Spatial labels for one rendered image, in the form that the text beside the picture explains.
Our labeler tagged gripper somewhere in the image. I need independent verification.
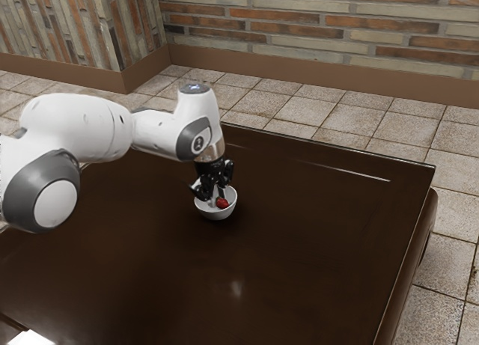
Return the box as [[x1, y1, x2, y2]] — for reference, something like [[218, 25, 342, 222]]
[[188, 155, 236, 204]]

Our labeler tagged white bowl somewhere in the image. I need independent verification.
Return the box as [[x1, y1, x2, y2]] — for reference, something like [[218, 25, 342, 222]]
[[193, 185, 240, 222]]

